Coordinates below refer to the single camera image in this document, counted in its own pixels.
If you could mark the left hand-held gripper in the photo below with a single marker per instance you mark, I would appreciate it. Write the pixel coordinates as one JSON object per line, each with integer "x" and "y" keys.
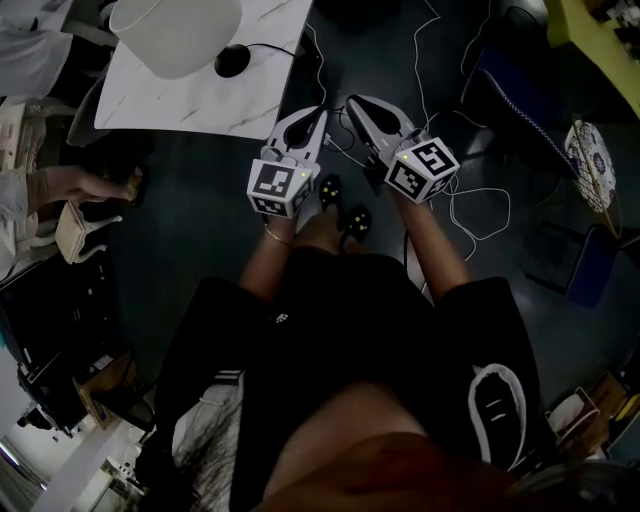
{"x": 272, "y": 185}

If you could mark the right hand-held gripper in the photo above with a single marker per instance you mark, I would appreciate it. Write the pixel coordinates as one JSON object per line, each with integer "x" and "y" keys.
{"x": 420, "y": 170}

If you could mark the white shade lamp black base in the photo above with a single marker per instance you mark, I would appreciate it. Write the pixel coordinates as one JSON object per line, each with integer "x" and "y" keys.
{"x": 170, "y": 35}

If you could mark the person's right forearm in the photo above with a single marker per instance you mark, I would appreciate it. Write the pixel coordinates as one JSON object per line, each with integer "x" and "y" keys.
{"x": 432, "y": 240}

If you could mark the person's left forearm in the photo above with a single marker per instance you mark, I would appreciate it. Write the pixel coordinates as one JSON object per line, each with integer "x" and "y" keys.
{"x": 267, "y": 260}

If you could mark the black shoe with yellow dots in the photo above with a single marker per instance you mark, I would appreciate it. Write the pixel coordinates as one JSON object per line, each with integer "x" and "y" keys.
{"x": 330, "y": 192}
{"x": 358, "y": 222}

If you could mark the person's bare leg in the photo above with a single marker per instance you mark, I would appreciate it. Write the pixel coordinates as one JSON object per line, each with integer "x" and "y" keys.
{"x": 320, "y": 230}

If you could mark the dark blue chair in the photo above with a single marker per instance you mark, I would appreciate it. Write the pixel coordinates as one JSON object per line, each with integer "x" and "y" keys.
{"x": 520, "y": 105}

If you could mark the person's black clothing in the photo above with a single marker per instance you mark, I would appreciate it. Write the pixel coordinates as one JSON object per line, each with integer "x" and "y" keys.
{"x": 350, "y": 330}

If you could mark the yellow-green table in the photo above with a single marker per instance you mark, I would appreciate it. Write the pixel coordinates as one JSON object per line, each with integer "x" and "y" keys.
{"x": 595, "y": 45}

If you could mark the white ornate stool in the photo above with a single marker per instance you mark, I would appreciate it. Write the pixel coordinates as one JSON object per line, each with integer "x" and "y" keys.
{"x": 80, "y": 232}

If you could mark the black white shoe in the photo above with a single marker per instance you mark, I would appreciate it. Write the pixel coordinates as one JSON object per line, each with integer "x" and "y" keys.
{"x": 497, "y": 410}

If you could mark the black equipment case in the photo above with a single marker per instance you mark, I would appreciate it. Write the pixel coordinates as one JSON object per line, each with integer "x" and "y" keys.
{"x": 55, "y": 330}

